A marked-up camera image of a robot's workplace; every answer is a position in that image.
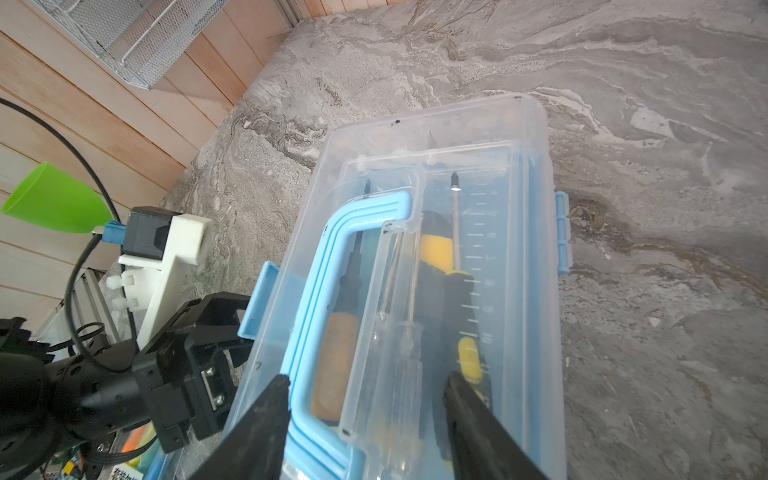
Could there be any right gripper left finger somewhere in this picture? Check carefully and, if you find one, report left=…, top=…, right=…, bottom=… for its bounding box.
left=191, top=374, right=291, bottom=480

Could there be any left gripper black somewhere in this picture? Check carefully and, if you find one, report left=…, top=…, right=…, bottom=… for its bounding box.
left=132, top=292, right=252, bottom=453

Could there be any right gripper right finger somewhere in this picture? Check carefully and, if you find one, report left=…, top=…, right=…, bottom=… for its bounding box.
left=443, top=372, right=546, bottom=480

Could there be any clear handled screwdriver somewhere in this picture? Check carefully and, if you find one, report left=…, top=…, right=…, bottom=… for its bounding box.
left=371, top=233, right=423, bottom=479

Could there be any yellow black utility knife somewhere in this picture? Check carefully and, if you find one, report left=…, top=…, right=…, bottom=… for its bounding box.
left=415, top=210, right=459, bottom=462

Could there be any blue plastic tool box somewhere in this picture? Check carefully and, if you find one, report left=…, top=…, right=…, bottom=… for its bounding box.
left=220, top=94, right=572, bottom=479

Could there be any black short screwdriver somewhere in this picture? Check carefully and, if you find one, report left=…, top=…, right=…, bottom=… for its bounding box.
left=446, top=172, right=493, bottom=408

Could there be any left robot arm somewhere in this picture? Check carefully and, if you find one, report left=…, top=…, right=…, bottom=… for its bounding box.
left=1, top=292, right=252, bottom=479

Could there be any highlighter marker pack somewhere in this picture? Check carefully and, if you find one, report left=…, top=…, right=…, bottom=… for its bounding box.
left=109, top=423, right=167, bottom=479

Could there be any green plastic cup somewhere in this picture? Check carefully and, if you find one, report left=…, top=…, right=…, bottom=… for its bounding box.
left=2, top=163, right=114, bottom=234

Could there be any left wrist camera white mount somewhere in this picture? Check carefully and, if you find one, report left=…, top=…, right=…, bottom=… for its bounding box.
left=102, top=207, right=215, bottom=348

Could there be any white wire mesh shelf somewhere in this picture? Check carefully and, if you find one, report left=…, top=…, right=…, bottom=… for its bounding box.
left=36, top=0, right=227, bottom=90

